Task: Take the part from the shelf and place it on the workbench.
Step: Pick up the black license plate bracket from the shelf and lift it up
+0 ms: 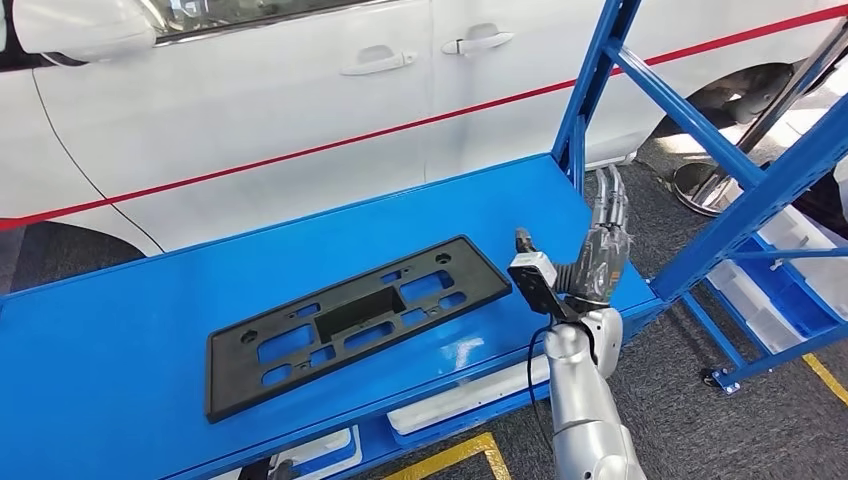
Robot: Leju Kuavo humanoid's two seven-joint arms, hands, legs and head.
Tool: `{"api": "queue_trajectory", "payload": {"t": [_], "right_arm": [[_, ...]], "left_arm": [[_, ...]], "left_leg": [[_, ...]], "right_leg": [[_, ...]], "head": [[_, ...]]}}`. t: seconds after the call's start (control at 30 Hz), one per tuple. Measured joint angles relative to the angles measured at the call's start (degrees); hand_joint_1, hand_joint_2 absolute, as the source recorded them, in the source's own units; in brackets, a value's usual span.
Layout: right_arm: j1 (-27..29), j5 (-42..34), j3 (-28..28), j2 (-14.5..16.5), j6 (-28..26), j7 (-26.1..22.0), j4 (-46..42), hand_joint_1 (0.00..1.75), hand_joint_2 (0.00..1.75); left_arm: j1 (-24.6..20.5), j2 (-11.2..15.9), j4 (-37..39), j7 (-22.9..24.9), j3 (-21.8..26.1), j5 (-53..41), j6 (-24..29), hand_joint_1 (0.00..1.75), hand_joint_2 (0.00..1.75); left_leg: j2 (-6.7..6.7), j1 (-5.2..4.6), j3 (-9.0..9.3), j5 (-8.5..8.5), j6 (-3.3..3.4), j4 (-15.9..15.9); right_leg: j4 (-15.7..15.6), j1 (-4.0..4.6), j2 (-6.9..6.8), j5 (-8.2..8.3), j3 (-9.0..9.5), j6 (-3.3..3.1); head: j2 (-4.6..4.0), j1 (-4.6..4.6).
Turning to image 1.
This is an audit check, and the blue plastic bin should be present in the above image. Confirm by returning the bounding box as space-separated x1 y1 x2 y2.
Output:
731 235 841 339

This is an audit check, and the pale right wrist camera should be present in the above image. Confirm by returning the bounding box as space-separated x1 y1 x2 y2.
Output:
507 248 581 324

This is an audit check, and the white plastic bin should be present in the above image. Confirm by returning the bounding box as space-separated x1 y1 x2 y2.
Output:
755 205 848 319
705 258 806 356
386 354 552 437
268 427 364 480

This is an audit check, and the black camera cable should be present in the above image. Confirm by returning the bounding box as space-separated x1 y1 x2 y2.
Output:
525 316 559 458

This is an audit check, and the white car side mirror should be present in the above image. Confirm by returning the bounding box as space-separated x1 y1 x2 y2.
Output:
11 0 158 63

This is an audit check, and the blue metal shelf rack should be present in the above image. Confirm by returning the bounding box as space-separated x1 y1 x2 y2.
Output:
680 231 848 397
0 0 848 480

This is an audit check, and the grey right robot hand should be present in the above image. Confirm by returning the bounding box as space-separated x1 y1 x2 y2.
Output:
515 165 633 310

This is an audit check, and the chrome barrier stanchion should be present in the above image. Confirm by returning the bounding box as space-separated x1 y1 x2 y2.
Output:
670 19 848 219

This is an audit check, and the white car door handle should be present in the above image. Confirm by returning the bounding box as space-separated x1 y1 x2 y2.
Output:
441 23 515 57
340 44 419 77

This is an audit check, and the black license plate frame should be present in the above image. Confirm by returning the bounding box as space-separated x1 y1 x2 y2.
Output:
205 235 514 425

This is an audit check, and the yellow floor tape square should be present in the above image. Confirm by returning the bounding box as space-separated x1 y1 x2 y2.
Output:
801 352 848 407

